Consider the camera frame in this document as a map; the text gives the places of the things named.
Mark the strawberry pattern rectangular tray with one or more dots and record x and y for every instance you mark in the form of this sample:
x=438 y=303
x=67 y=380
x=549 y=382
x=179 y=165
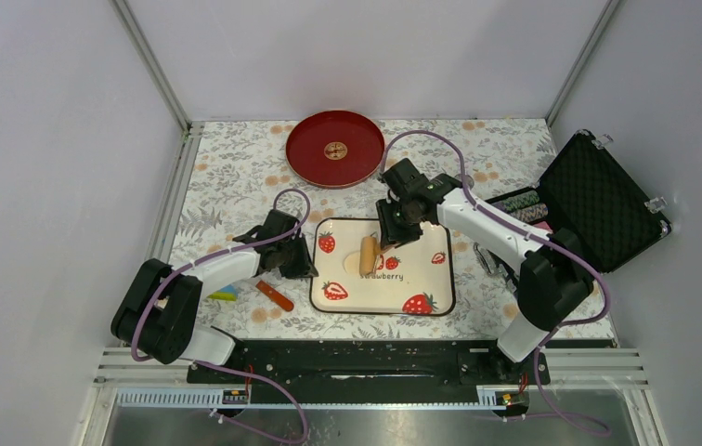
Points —
x=414 y=279

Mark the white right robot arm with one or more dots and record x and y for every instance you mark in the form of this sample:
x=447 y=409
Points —
x=551 y=277

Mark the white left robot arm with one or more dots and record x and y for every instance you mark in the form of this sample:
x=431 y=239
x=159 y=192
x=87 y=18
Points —
x=158 y=314

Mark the wooden dough roller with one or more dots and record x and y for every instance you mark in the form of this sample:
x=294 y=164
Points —
x=370 y=251

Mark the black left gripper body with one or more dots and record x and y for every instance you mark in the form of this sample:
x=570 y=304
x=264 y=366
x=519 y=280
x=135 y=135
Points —
x=293 y=262

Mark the floral table mat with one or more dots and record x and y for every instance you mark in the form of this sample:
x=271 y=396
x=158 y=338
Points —
x=240 y=172

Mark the small dough ball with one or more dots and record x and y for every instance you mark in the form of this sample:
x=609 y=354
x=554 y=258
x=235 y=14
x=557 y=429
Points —
x=352 y=263

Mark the metal scraper orange handle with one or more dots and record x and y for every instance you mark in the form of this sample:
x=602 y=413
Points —
x=275 y=296

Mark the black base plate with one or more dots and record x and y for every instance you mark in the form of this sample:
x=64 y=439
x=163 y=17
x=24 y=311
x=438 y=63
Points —
x=389 y=371

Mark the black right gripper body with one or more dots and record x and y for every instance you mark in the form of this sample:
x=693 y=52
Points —
x=400 y=224

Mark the round red tray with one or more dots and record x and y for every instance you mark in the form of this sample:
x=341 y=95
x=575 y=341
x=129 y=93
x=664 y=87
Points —
x=335 y=149

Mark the colourful toy block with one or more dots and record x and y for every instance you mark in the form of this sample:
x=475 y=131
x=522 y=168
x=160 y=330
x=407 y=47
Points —
x=228 y=293

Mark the black open chip case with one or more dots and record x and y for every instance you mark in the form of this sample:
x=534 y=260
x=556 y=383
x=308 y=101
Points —
x=586 y=191

